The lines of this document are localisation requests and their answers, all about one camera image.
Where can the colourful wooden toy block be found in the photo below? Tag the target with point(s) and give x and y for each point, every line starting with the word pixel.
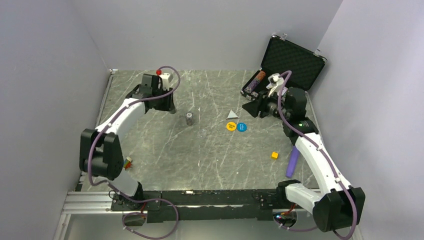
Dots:
pixel 127 163

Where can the purple cylinder tool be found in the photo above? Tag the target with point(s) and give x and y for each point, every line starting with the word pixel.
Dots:
pixel 292 163

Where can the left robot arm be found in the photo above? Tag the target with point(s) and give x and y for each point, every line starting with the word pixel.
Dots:
pixel 101 155

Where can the yellow cube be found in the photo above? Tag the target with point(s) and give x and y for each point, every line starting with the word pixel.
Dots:
pixel 274 155

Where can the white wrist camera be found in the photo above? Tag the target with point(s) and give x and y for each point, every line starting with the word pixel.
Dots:
pixel 275 84
pixel 165 79

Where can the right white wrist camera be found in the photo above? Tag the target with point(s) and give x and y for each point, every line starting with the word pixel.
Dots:
pixel 275 84

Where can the yellow round button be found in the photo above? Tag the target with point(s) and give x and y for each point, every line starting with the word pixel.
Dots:
pixel 231 126

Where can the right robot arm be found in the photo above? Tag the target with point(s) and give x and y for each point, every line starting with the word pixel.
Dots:
pixel 338 204

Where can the purple orange chip row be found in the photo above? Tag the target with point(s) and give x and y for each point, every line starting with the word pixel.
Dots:
pixel 255 82

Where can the black aluminium poker case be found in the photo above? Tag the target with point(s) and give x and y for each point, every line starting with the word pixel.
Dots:
pixel 282 55

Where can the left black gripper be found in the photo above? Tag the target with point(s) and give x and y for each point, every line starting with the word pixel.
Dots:
pixel 169 105

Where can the blue round button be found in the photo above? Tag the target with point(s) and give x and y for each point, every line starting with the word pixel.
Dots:
pixel 241 127

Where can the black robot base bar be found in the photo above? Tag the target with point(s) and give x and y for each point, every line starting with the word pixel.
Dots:
pixel 198 205

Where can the white triangle dealer piece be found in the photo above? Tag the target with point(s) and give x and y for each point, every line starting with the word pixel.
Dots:
pixel 232 115

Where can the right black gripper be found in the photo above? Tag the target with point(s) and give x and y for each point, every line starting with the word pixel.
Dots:
pixel 259 104

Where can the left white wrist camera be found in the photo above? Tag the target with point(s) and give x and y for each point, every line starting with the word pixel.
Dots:
pixel 165 79

